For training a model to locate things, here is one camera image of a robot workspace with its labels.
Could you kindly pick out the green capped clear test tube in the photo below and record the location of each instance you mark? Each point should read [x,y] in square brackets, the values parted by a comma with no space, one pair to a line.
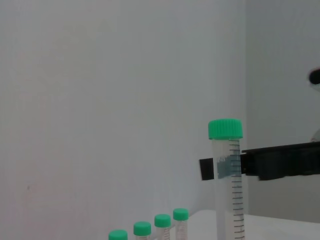
[180,214]
[162,220]
[118,235]
[225,130]
[142,228]

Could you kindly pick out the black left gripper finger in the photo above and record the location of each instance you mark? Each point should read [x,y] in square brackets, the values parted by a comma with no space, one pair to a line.
[207,169]
[287,160]

